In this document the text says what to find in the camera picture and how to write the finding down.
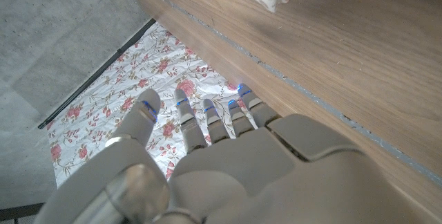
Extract floral backdrop cloth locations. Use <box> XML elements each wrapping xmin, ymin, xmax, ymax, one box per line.
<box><xmin>46</xmin><ymin>21</ymin><xmax>258</xmax><ymax>189</ymax></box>

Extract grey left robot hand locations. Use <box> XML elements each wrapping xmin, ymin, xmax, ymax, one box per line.
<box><xmin>34</xmin><ymin>83</ymin><xmax>442</xmax><ymax>224</ymax></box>

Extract black stand foot bar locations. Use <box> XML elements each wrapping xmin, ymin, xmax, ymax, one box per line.
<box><xmin>0</xmin><ymin>202</ymin><xmax>46</xmax><ymax>223</ymax></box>

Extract black backdrop stand pole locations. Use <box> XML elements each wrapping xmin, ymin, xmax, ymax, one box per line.
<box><xmin>37</xmin><ymin>18</ymin><xmax>157</xmax><ymax>130</ymax></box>

